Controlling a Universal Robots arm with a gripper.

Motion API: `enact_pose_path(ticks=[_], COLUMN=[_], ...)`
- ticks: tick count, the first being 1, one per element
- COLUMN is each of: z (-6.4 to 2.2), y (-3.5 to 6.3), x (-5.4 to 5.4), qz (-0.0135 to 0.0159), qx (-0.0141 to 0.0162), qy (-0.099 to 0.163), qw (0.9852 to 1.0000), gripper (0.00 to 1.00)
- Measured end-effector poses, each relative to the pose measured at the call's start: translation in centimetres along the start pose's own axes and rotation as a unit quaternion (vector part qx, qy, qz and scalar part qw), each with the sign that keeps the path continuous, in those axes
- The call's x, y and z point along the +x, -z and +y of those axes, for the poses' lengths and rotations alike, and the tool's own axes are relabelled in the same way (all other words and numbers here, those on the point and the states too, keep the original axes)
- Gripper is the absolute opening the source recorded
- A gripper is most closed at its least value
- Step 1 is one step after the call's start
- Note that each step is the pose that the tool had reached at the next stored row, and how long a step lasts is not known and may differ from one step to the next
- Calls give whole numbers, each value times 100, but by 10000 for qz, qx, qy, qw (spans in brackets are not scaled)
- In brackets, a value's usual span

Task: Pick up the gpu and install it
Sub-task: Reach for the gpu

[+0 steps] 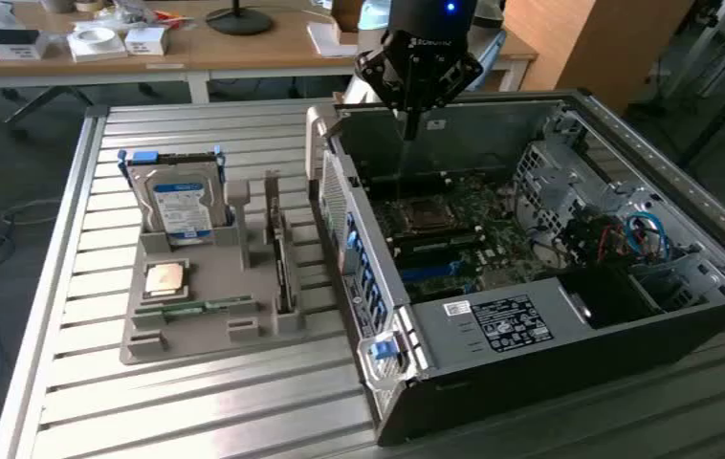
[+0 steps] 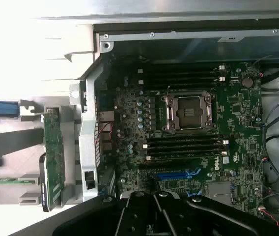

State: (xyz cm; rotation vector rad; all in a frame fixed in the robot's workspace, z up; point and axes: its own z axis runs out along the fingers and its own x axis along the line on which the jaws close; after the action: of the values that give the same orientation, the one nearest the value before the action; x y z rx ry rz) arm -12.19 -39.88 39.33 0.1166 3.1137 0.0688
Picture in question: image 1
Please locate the white flat box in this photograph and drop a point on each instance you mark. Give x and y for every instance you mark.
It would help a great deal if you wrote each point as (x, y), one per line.
(97, 53)

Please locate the installed dark RAM stick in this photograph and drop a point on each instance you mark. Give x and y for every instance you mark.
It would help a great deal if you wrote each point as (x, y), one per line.
(432, 245)

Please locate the CPU with metal lid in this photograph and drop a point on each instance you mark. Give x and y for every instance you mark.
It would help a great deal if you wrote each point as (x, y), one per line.
(164, 278)

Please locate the grey printed parts rack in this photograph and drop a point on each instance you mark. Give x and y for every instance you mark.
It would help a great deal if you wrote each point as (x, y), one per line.
(209, 287)

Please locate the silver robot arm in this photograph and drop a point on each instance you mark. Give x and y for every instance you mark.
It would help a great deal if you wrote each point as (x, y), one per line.
(371, 16)

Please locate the black lamp base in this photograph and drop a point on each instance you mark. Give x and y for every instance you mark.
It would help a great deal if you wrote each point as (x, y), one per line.
(237, 24)

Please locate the beige tape roll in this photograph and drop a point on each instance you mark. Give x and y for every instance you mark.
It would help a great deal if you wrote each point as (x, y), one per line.
(89, 5)

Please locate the grey power supply unit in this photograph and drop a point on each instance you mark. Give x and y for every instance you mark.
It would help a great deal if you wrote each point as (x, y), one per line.
(451, 334)

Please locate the metal disk bay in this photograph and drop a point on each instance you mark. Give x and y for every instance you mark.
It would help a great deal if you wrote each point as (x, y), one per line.
(701, 282)

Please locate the perforated metal drive cage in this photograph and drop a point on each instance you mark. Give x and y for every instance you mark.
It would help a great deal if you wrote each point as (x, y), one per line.
(541, 191)

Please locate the open black PC case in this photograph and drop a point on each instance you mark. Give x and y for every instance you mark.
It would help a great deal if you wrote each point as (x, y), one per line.
(528, 397)

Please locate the black and white box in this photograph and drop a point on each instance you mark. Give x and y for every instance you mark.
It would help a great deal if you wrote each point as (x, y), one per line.
(17, 50)

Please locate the wooden desk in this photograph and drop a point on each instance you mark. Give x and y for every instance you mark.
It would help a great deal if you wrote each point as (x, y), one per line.
(240, 52)

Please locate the brown cardboard box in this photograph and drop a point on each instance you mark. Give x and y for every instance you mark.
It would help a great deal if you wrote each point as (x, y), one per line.
(343, 14)

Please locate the hard disk with blue carrier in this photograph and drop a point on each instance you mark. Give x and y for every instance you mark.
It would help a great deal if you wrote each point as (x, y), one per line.
(177, 201)

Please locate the white labelled box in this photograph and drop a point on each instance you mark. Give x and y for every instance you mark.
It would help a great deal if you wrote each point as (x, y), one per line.
(145, 40)

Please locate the blue case latch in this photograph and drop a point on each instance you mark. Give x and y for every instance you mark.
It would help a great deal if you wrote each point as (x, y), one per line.
(383, 347)

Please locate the white paper stack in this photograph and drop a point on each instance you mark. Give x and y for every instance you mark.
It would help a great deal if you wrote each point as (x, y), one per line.
(327, 43)

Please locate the green motherboard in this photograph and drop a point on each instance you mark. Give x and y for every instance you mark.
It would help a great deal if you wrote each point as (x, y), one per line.
(496, 239)

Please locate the graphics card with metal bracket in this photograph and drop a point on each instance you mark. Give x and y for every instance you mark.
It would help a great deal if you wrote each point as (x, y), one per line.
(282, 268)

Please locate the expansion slot with blue latch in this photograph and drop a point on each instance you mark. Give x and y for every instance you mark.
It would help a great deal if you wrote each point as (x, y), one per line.
(428, 273)

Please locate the white tape roll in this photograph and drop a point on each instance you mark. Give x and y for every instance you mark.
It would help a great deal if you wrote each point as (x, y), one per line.
(95, 36)

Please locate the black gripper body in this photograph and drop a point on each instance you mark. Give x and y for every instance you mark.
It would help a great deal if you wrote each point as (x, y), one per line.
(428, 24)

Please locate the green RAM stick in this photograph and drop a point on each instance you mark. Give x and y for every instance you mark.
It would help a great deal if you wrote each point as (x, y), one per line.
(177, 308)

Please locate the grey cup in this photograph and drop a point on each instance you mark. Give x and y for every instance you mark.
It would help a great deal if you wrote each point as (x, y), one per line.
(57, 5)

